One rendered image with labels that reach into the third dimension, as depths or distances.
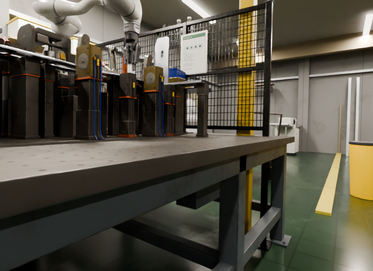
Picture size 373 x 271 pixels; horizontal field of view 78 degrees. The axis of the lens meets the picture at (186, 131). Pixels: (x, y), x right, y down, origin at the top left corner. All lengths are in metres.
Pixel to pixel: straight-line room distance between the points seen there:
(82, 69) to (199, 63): 1.01
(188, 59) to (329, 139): 6.98
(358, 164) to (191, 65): 2.17
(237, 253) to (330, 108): 7.61
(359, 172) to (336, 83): 5.56
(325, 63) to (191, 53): 7.07
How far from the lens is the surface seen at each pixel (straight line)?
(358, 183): 3.20
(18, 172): 0.33
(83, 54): 0.97
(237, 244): 0.99
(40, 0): 1.79
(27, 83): 0.99
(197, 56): 1.80
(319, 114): 8.39
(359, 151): 3.14
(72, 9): 1.66
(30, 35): 1.27
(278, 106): 8.60
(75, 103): 1.06
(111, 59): 1.50
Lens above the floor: 0.76
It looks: 1 degrees down
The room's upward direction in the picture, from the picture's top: 1 degrees clockwise
